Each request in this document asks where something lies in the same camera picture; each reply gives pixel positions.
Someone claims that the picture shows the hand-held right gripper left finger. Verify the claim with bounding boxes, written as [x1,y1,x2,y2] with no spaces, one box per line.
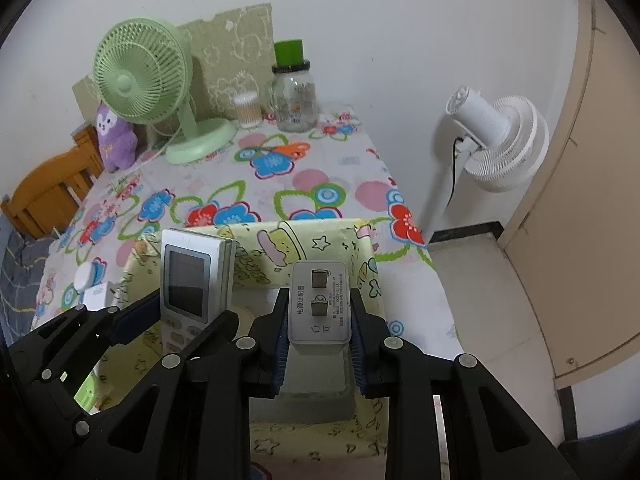
[107,287,293,480]

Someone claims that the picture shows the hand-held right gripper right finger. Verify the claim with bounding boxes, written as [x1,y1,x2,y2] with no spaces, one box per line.
[347,287,556,480]

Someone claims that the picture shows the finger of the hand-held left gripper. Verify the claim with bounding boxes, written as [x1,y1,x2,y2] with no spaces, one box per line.
[12,311,241,441]
[30,289,164,358]

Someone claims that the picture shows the white power adapter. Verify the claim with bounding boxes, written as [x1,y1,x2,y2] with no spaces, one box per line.
[287,260,353,346]

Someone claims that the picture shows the white remote control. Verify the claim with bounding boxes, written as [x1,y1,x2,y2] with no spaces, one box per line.
[160,227,237,358]

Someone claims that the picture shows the green perforated panda case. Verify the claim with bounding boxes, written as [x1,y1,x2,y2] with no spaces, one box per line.
[74,374,99,413]

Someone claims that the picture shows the yellow cartoon printed storage box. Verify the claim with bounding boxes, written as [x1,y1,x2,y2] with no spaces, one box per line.
[92,217,391,461]

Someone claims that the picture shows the grey plaid bedding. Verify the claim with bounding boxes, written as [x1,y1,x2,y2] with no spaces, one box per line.
[0,230,56,341]

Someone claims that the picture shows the wooden chair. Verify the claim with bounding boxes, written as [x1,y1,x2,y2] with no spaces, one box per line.
[0,125,106,238]

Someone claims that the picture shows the purple plush bunny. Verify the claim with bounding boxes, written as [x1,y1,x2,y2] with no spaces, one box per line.
[95,101,138,173]

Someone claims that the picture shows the clear cotton swab jar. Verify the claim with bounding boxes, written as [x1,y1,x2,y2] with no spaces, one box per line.
[234,91,262,130]

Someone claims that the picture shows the green desk fan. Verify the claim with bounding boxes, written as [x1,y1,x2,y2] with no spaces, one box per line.
[93,18,238,166]

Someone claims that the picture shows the glass mug jar green lid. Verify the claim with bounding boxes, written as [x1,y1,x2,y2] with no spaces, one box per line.
[263,39,318,133]

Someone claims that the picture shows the white standing fan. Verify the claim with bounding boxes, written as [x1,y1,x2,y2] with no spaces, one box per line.
[417,86,550,246]

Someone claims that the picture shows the beige door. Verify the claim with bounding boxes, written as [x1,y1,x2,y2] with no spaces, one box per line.
[495,0,640,396]

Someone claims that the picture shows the green cartoon printed board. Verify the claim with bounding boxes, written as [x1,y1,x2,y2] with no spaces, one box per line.
[71,2,275,126]

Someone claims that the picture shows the orange handled scissors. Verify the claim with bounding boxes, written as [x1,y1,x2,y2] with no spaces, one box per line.
[255,142,311,158]

